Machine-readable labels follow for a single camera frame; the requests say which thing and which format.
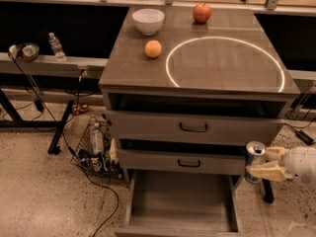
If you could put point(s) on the wire basket with bottles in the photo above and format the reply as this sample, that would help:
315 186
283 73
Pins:
97 152

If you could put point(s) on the grey drawer cabinet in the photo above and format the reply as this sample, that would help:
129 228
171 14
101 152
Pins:
226 68

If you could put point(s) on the orange fruit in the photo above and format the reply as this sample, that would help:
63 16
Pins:
153 48

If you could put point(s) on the small bowl with items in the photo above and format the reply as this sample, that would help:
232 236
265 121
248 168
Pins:
25 52

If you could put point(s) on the white bowl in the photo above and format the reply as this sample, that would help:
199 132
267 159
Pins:
148 21

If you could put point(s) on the black table leg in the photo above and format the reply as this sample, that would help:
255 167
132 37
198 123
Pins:
54 148
269 195

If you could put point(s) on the open bottom drawer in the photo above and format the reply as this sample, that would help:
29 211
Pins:
171 204

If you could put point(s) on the clear water bottle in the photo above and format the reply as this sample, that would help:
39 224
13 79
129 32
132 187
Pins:
56 47

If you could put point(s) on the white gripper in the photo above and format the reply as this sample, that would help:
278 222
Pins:
300 163

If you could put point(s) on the black power adapter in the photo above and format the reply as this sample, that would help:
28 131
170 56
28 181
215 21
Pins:
304 137

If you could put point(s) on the black table leg left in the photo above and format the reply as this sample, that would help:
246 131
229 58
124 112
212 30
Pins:
54 148

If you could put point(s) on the red apple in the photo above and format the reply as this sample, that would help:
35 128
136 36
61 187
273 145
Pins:
201 13

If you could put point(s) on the black table leg right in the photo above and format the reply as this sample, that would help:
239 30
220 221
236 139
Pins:
269 195

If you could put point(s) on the grey side shelf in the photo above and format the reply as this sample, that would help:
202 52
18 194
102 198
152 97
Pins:
47 65

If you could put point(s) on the redbull can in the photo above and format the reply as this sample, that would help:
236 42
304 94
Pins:
255 151

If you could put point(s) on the middle drawer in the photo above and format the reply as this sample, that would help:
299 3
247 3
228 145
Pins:
181 162

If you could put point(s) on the top drawer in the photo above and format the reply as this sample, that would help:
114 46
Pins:
192 129

